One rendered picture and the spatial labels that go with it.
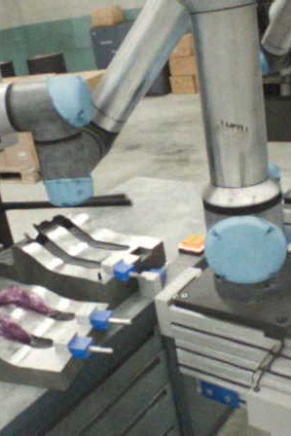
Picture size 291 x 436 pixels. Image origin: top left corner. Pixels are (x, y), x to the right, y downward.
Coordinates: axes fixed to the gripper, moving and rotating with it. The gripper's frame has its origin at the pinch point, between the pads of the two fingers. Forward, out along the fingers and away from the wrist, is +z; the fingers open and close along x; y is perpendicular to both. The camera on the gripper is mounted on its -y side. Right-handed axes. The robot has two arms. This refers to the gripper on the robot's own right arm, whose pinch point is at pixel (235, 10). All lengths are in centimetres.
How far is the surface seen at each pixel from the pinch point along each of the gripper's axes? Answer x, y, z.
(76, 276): -84, 46, -23
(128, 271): -72, 47, -32
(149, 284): -68, 53, -33
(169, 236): -46, 60, -4
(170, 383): -70, 94, -26
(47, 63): 116, 82, 644
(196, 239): -44, 56, -19
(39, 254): -88, 43, -7
